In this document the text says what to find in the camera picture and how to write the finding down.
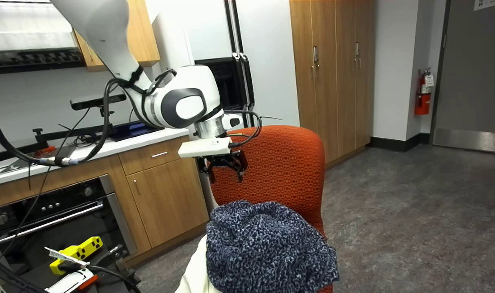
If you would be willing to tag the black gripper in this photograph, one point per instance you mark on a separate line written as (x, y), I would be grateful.
(225, 159)

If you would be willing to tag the blue speckled fleece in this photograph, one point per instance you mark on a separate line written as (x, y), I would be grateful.
(269, 249)

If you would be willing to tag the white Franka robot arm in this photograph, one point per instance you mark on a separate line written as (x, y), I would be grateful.
(177, 102)

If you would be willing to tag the orange fabric chair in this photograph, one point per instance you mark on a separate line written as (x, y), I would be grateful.
(281, 168)

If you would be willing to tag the wooden counter base cabinet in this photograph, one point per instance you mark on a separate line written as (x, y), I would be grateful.
(167, 195)

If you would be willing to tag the blue black box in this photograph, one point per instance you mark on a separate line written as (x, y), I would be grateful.
(136, 129)

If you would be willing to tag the cream white cloth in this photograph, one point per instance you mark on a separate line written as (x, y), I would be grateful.
(196, 270)

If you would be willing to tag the white countertop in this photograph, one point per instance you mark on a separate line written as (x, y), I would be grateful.
(128, 142)

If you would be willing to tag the white refrigerator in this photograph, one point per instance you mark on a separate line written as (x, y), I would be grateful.
(269, 65)

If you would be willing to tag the tall wooden cabinet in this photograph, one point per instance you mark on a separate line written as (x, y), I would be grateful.
(334, 75)

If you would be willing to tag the yellow black tool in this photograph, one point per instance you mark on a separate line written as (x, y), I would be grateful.
(77, 252)

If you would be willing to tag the black built-in oven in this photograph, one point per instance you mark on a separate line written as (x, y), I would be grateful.
(58, 216)

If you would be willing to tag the small red counter object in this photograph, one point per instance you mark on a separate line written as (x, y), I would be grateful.
(45, 151)

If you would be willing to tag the white red card box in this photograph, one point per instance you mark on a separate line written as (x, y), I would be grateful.
(74, 280)

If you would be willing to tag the metal door kick plate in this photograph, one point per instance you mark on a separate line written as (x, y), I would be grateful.
(470, 140)

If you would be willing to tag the white range hood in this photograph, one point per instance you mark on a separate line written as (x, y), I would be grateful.
(20, 32)

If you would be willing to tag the grey door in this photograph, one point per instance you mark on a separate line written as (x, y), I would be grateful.
(470, 70)

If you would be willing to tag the white door sign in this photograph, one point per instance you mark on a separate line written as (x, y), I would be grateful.
(489, 3)

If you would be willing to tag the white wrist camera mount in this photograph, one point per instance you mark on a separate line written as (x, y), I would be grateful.
(204, 146)

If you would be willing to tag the black wall monitor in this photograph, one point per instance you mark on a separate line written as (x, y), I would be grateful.
(232, 81)

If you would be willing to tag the black camera on stand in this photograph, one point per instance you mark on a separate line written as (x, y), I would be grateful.
(90, 102)

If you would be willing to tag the wooden wall cabinet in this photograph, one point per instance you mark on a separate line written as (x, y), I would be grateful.
(144, 37)

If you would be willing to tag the black wall baseboard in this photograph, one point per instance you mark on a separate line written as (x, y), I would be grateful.
(395, 143)

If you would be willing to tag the black clamp rail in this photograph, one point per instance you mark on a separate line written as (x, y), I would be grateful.
(46, 137)

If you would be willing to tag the red wall fire extinguisher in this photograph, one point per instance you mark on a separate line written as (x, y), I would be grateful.
(422, 91)

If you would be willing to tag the black foreground frame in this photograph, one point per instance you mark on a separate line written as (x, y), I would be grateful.
(9, 273)

